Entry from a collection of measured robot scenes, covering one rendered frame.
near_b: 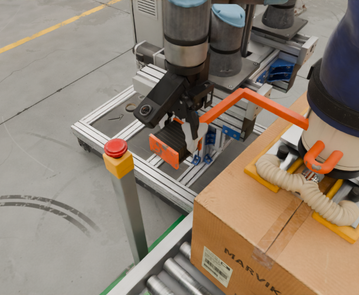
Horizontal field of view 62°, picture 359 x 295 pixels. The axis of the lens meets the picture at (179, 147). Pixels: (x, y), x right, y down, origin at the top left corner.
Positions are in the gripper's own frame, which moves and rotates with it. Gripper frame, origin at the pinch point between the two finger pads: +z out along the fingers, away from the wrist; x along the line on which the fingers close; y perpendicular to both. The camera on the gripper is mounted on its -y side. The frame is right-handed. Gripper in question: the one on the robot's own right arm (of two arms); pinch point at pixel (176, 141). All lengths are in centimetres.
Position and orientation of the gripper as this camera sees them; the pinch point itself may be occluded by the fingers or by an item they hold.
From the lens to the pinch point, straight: 67.4
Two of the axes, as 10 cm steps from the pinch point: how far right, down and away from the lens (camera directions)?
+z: -0.2, 6.8, 7.3
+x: -7.2, -5.1, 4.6
